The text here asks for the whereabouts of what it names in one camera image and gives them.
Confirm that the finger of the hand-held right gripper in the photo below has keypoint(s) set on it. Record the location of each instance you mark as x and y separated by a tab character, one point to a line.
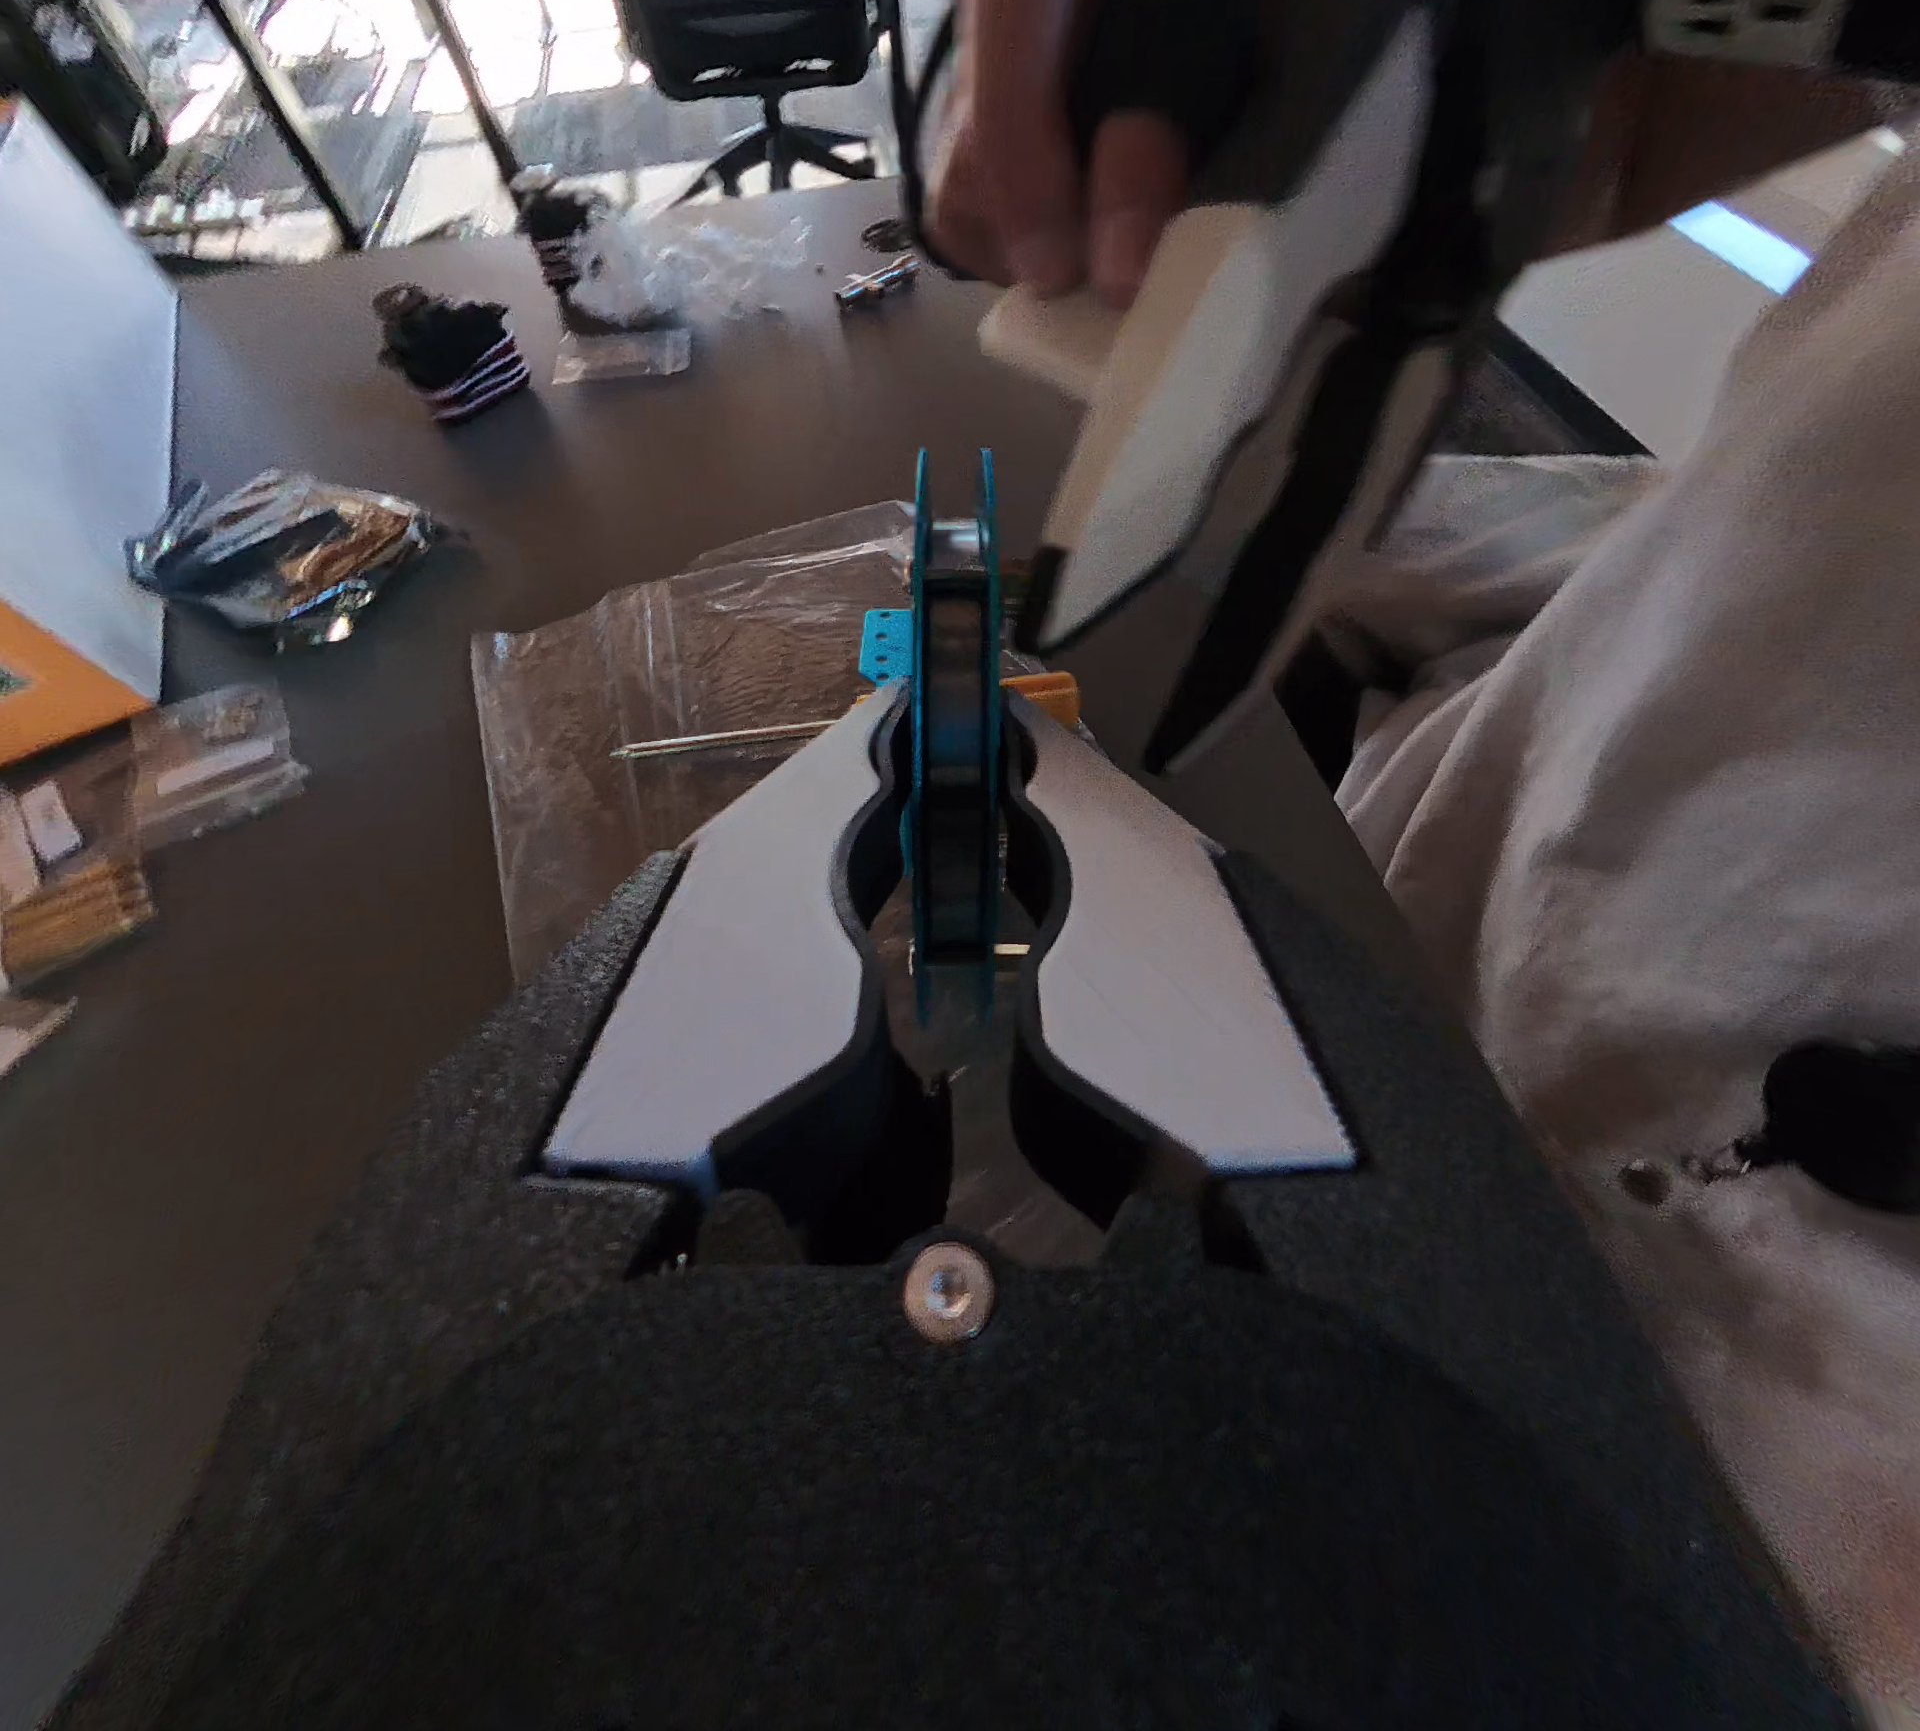
1394	412
1202	412

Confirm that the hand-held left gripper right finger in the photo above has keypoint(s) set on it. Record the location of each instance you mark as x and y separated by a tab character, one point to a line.
1185	1012

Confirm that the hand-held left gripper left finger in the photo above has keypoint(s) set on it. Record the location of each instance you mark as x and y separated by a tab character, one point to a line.
720	1012

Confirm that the blue round metal turntable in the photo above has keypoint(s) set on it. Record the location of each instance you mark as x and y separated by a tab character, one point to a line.
953	784

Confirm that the person's right forearm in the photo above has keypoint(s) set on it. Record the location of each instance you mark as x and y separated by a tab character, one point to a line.
1723	155

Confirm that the person's right hand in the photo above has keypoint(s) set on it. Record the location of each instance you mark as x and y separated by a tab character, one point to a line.
1004	110

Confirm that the large clear plastic bag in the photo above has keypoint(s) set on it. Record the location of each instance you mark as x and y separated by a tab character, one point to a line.
631	711

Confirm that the small metal clip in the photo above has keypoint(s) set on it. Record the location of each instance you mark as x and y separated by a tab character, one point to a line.
877	287

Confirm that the servo motor in clear bag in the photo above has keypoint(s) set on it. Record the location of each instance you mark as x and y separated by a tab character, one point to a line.
661	277

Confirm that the black antistatic bag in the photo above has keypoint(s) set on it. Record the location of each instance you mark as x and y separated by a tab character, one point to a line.
284	561

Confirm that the pile of small screw bags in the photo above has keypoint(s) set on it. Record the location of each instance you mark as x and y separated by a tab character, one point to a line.
91	860

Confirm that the black servo motor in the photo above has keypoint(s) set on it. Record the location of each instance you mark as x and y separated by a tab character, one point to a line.
458	358

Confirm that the orange and white cardboard box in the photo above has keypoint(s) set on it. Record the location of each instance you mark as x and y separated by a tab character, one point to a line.
74	441

